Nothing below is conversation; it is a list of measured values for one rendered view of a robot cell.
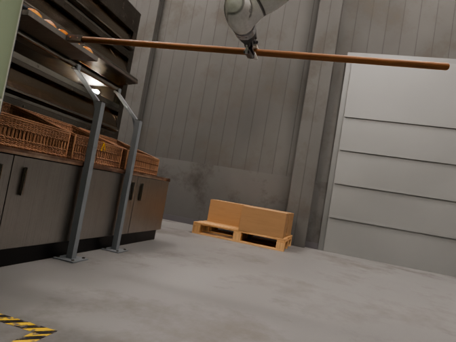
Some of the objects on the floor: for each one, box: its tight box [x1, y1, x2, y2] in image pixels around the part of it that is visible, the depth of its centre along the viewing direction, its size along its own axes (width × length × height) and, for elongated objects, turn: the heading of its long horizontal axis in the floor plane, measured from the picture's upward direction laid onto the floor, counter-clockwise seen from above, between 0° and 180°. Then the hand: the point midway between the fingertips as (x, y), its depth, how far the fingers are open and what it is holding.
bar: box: [17, 29, 143, 263], centre depth 215 cm, size 31×127×118 cm, turn 56°
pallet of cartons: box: [192, 200, 294, 252], centre depth 461 cm, size 113×77×42 cm
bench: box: [0, 145, 170, 267], centre depth 236 cm, size 56×242×58 cm, turn 56°
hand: (254, 51), depth 168 cm, fingers closed on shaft, 3 cm apart
